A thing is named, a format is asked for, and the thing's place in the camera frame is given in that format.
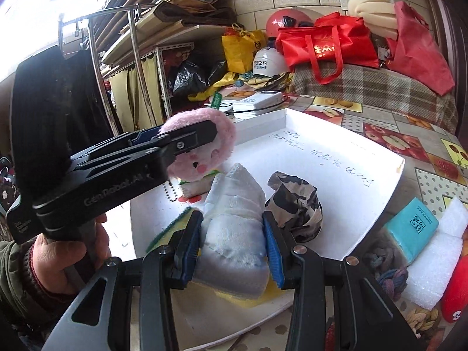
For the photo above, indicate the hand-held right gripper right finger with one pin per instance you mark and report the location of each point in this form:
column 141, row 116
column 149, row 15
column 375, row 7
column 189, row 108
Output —
column 274, row 252

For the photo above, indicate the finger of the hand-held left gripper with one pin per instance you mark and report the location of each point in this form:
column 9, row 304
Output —
column 193, row 137
column 146, row 137

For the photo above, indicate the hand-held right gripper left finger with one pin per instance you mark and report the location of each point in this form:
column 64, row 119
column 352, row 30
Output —
column 192, row 248

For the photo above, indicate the pink plush toy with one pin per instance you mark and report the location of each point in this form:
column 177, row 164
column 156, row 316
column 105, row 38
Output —
column 223, row 135

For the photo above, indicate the camouflage cloth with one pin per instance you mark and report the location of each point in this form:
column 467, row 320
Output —
column 296, row 204

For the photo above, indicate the white box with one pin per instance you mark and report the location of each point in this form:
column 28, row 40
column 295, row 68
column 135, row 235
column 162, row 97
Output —
column 329, row 190

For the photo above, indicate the teal tissue pack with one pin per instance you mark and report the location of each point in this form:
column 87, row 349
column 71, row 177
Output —
column 413, row 226

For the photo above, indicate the white foam block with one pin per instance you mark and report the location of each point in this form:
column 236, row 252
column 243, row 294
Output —
column 431, row 274
column 455, row 215

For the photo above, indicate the red plush toy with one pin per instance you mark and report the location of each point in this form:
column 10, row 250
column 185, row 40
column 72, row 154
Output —
column 457, row 292

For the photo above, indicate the person's left forearm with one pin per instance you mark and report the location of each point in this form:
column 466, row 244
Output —
column 14, row 285

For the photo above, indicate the person's left hand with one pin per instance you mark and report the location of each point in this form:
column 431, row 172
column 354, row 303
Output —
column 47, row 263

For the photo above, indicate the round white device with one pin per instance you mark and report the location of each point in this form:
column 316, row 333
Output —
column 223, row 108

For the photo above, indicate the yellow curtain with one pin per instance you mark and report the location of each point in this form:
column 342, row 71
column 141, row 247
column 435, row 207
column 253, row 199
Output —
column 146, row 87

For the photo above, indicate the yellow cloth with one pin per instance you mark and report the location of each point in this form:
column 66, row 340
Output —
column 215, row 84

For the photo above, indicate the black plastic bag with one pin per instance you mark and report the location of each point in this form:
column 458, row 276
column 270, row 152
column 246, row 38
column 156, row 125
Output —
column 190, row 76

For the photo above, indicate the white metal shelf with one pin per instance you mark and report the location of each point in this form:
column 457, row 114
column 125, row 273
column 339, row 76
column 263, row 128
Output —
column 164, row 47

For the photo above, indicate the metal clothes rack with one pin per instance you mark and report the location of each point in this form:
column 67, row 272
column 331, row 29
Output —
column 133, row 44

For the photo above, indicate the yellow bag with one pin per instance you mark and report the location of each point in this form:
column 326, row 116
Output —
column 241, row 49

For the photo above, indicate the black garment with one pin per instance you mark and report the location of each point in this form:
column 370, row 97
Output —
column 44, row 98

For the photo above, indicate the white helmet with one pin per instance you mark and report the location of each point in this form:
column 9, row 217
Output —
column 268, row 62

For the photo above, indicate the brown leather bag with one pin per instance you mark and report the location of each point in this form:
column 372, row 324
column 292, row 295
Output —
column 190, row 11

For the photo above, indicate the red helmet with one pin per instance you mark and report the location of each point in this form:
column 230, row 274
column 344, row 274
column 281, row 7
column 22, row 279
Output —
column 281, row 22

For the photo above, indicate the red tote bag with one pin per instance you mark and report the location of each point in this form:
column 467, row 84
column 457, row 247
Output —
column 329, row 44

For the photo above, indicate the plaid cover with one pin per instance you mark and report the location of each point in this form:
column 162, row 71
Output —
column 384, row 87

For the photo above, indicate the cream foam pieces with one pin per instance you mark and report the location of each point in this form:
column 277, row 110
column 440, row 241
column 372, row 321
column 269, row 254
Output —
column 369, row 7

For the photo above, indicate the red cloth bag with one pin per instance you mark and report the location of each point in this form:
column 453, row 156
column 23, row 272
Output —
column 420, row 51

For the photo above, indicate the wall switch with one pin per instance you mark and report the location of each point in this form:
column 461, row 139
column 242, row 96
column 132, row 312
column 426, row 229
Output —
column 345, row 2

